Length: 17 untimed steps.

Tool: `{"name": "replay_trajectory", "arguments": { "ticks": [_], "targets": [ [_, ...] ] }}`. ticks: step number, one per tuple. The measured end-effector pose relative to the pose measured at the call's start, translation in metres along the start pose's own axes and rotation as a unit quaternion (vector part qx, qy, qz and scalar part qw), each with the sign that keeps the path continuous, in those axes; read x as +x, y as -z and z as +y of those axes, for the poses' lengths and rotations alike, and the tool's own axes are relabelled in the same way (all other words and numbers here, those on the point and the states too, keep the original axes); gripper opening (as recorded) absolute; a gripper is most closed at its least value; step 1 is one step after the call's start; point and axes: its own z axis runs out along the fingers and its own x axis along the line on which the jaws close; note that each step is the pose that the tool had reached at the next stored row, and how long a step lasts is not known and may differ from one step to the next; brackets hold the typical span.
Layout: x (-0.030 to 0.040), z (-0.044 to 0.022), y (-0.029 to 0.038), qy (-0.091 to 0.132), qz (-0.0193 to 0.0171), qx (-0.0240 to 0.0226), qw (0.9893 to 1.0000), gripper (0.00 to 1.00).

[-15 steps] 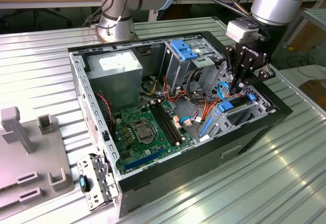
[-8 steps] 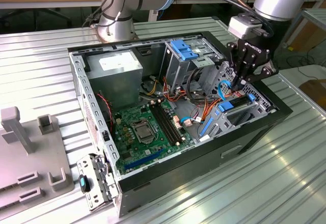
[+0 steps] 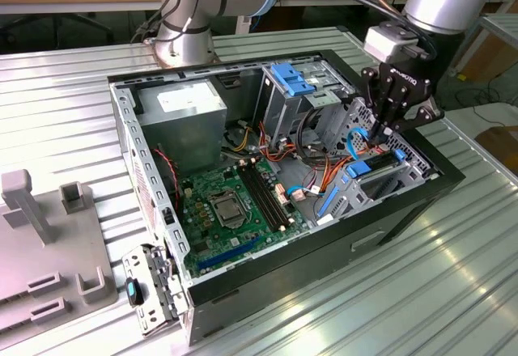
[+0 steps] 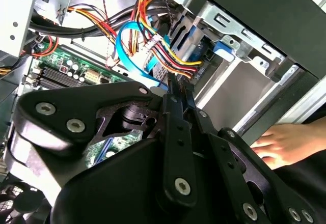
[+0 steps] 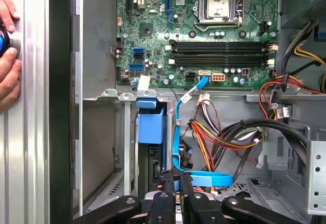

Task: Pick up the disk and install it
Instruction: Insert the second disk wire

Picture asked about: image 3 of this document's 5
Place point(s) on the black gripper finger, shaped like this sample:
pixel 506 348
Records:
pixel 431 115
pixel 370 89

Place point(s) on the hard disk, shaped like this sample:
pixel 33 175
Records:
pixel 358 168

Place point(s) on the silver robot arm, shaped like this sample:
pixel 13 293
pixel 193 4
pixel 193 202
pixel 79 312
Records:
pixel 445 0

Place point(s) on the grey metal disk bay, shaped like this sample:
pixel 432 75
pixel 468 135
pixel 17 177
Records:
pixel 352 194

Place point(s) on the small cardboard box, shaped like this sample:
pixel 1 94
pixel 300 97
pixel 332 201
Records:
pixel 502 145

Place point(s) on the blue plastic drive latch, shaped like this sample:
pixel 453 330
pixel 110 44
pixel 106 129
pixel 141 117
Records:
pixel 289 79

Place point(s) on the large brown box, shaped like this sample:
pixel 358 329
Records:
pixel 502 56

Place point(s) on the grey metal drive cage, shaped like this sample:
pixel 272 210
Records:
pixel 279 117

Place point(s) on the black RAM slot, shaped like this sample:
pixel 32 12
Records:
pixel 258 196
pixel 275 196
pixel 270 196
pixel 264 196

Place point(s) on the black PC case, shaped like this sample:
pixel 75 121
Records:
pixel 323 259

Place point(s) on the silver CPU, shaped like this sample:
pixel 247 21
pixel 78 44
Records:
pixel 227 211

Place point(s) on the CPU socket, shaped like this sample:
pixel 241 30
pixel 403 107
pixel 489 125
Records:
pixel 238 225

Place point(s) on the grey power supply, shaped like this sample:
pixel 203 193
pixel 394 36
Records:
pixel 182 137

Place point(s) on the blue expansion slot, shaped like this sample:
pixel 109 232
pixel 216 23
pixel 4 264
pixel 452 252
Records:
pixel 228 255

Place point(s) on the green motherboard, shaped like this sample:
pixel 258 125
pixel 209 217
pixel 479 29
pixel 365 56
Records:
pixel 210 247

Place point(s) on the black latch blue stripe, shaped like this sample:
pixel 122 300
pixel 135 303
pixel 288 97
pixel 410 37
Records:
pixel 131 291

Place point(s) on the grey parts rack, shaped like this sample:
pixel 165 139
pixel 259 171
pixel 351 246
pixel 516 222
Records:
pixel 40 251

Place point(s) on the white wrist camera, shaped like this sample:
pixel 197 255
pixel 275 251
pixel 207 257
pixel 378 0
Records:
pixel 384 42

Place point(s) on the aluminium frame stand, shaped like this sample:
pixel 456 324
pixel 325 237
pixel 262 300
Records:
pixel 502 20

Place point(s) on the hinged metal slot bracket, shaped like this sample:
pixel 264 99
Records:
pixel 139 259

